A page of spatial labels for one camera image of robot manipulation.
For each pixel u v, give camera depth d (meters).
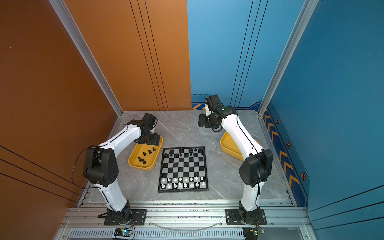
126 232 0.70
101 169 0.49
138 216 0.74
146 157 0.95
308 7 0.70
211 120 0.69
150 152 0.96
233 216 0.73
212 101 0.64
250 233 0.71
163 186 0.81
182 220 0.73
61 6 0.69
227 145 1.02
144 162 0.92
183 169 0.89
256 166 0.46
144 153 0.96
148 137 0.79
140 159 0.92
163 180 0.83
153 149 0.97
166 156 0.94
